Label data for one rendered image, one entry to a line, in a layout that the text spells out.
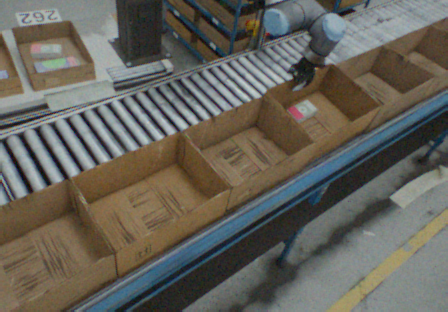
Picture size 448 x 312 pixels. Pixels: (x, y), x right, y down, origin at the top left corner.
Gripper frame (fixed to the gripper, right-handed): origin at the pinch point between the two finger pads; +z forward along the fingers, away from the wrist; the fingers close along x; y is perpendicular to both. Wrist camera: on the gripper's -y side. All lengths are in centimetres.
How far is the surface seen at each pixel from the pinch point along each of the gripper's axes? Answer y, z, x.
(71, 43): 57, 48, -95
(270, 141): 21.4, 8.6, 14.0
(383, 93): -49, 7, 18
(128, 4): 37, 12, -77
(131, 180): 79, 10, 4
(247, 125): 25.7, 8.9, 3.3
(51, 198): 105, 1, 1
